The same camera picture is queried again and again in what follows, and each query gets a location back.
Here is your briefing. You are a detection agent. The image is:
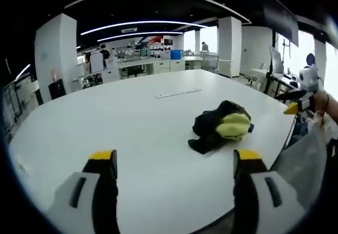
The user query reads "person's light grey clothing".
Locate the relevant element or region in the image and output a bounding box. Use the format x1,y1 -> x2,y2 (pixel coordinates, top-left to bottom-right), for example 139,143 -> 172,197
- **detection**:
268,111 -> 334,211

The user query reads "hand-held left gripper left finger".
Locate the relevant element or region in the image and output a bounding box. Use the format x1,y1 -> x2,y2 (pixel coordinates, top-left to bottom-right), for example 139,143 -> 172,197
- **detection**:
49,149 -> 119,234

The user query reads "black and yellow garment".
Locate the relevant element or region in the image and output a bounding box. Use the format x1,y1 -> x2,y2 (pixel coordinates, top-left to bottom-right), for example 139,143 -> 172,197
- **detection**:
187,99 -> 256,155

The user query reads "black chair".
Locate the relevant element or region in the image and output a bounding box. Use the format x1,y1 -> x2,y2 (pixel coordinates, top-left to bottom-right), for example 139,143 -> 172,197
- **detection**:
48,78 -> 67,100

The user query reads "person's blue jeans leg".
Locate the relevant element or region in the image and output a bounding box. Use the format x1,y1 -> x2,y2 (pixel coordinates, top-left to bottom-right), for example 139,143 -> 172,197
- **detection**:
289,122 -> 310,143

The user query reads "white cabinet counter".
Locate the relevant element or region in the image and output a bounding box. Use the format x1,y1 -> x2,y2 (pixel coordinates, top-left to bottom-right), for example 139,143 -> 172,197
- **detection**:
100,55 -> 220,83

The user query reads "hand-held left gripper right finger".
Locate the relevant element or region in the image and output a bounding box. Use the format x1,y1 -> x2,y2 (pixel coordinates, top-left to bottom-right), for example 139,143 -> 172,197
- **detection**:
232,149 -> 307,234

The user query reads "black hanging ceiling panel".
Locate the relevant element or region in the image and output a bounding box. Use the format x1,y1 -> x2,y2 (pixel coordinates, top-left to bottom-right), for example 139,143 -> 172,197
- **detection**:
262,0 -> 300,48

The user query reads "person's right hand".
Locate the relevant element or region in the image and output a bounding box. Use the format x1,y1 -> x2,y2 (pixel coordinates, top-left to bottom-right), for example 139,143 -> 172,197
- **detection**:
313,90 -> 330,113

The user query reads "side desk with black legs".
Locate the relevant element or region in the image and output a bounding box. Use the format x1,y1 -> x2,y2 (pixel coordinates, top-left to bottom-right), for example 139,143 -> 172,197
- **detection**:
249,67 -> 303,100

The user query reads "computer monitor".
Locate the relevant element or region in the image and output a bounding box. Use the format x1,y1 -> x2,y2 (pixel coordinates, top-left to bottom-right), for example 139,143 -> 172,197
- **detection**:
268,46 -> 285,74

